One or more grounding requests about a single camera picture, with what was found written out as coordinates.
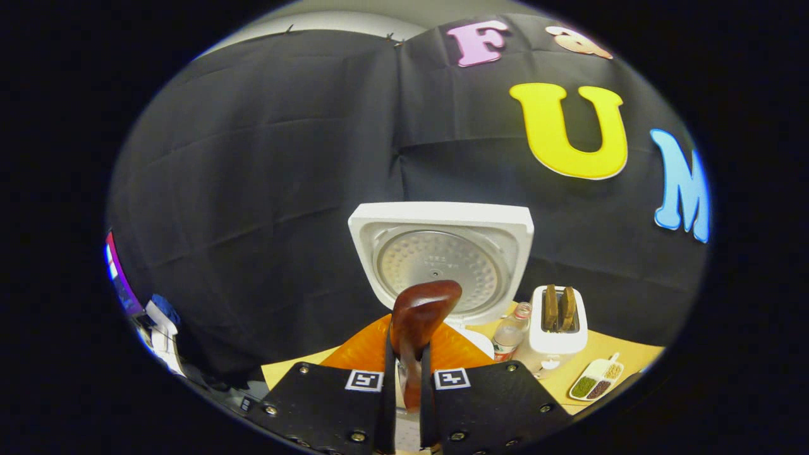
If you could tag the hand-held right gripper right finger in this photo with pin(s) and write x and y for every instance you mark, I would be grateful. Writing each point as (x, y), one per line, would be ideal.
(427, 417)

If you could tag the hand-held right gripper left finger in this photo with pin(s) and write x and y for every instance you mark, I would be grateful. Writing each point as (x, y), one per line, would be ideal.
(387, 417)

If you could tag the brown wooden spoon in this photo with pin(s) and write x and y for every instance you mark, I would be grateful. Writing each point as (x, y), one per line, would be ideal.
(417, 316)

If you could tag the white rice cooker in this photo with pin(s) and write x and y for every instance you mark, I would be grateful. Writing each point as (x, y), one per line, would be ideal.
(442, 218)

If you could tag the clear plastic bottle red label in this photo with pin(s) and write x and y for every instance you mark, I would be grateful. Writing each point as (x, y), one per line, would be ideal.
(509, 335)

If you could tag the white toaster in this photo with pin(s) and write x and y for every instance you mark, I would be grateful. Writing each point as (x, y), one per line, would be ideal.
(559, 344)

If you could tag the brown toast slice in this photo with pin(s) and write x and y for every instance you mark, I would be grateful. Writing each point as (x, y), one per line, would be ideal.
(569, 309)
(551, 306)

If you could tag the white divided dish of beans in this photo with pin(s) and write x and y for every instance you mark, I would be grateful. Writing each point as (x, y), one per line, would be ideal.
(594, 382)

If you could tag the white and blue equipment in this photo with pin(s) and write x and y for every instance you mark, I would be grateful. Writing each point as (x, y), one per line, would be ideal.
(161, 338)

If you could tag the black backdrop cloth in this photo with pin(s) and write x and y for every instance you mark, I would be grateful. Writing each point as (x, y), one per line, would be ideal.
(253, 158)

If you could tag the glowing monitor screen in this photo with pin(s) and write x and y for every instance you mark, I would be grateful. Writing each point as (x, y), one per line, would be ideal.
(118, 275)

